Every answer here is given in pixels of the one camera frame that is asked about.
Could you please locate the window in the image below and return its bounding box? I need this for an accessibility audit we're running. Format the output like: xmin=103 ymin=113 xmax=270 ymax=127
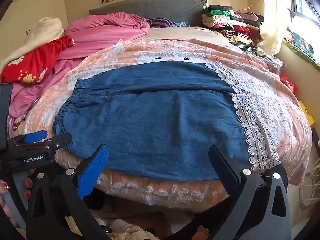
xmin=286 ymin=0 xmax=320 ymax=29

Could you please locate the cream curtain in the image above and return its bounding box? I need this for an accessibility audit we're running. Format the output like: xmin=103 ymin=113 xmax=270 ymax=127
xmin=256 ymin=0 xmax=292 ymax=57

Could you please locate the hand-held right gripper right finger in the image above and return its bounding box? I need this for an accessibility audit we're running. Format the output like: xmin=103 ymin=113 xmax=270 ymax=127
xmin=208 ymin=145 xmax=293 ymax=240

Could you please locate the blue denim pants lace trim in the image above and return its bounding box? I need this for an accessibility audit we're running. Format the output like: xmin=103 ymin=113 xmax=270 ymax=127
xmin=54 ymin=60 xmax=282 ymax=182

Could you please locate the person's left hand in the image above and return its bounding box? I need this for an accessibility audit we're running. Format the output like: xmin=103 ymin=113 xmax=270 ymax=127
xmin=0 ymin=169 xmax=38 ymax=200

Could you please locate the yellow box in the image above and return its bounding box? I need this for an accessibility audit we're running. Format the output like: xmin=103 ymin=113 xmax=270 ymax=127
xmin=297 ymin=101 xmax=316 ymax=127

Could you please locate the green cushion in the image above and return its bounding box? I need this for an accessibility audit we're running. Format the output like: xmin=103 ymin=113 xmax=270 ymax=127
xmin=282 ymin=26 xmax=320 ymax=72

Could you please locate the purple striped cloth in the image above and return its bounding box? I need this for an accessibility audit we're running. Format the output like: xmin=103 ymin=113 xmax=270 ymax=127
xmin=144 ymin=17 xmax=175 ymax=28

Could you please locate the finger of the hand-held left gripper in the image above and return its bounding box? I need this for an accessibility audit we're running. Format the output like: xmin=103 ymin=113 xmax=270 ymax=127
xmin=10 ymin=129 xmax=48 ymax=147
xmin=37 ymin=132 xmax=73 ymax=157

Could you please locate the pile of folded clothes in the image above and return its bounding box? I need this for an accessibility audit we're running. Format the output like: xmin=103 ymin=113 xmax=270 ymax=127
xmin=201 ymin=4 xmax=265 ymax=55

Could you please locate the cream wardrobe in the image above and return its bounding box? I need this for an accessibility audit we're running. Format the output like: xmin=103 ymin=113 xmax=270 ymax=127
xmin=0 ymin=0 xmax=69 ymax=63

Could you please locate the grey quilted headboard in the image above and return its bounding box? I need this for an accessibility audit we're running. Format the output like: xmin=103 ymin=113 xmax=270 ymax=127
xmin=89 ymin=0 xmax=208 ymax=28

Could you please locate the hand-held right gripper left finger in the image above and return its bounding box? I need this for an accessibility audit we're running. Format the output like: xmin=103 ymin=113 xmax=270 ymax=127
xmin=26 ymin=144 xmax=110 ymax=240

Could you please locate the red packet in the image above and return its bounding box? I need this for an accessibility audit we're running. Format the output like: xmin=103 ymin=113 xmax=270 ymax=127
xmin=279 ymin=74 xmax=299 ymax=94

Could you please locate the red floral cloth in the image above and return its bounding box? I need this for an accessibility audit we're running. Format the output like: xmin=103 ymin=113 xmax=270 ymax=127
xmin=0 ymin=35 xmax=75 ymax=84

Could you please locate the smartphone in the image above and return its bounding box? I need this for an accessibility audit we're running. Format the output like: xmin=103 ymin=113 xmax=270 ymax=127
xmin=24 ymin=97 xmax=40 ymax=118

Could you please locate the white wire rack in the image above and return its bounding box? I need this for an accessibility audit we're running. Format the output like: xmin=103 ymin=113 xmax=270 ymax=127
xmin=299 ymin=140 xmax=320 ymax=208

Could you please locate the pink duvet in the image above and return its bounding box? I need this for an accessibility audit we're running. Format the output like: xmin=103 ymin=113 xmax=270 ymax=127
xmin=9 ymin=12 xmax=150 ymax=118

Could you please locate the red bead phone charm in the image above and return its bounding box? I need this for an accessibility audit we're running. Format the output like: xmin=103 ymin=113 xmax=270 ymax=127
xmin=12 ymin=116 xmax=28 ymax=131

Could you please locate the white fleece blanket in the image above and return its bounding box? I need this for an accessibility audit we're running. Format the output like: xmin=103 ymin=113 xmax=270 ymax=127
xmin=0 ymin=17 xmax=65 ymax=68

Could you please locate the peach blanket white fluffy print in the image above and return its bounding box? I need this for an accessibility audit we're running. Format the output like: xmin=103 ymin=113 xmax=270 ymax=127
xmin=9 ymin=26 xmax=313 ymax=212

